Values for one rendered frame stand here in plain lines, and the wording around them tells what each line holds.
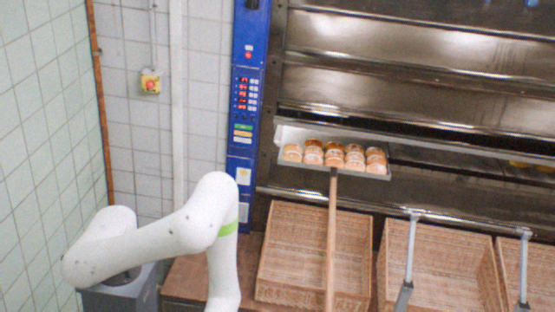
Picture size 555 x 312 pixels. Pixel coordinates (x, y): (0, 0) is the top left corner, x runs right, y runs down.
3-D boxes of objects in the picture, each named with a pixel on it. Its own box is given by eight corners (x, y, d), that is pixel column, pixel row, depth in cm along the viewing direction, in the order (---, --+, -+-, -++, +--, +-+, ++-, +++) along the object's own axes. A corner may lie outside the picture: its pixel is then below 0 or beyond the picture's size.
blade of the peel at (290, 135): (389, 180, 235) (391, 176, 234) (277, 164, 237) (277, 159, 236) (384, 142, 265) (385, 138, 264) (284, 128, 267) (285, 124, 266)
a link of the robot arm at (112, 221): (84, 271, 158) (77, 226, 148) (110, 240, 171) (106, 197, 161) (121, 281, 156) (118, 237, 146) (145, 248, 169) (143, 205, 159)
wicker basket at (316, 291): (266, 236, 282) (270, 198, 267) (363, 251, 279) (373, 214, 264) (251, 302, 241) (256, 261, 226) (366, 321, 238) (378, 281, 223)
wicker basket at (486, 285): (374, 253, 279) (384, 216, 264) (475, 271, 276) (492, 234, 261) (377, 322, 238) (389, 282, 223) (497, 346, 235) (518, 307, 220)
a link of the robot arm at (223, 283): (196, 237, 143) (233, 239, 142) (205, 212, 152) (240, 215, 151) (205, 321, 161) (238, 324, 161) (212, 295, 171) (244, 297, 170)
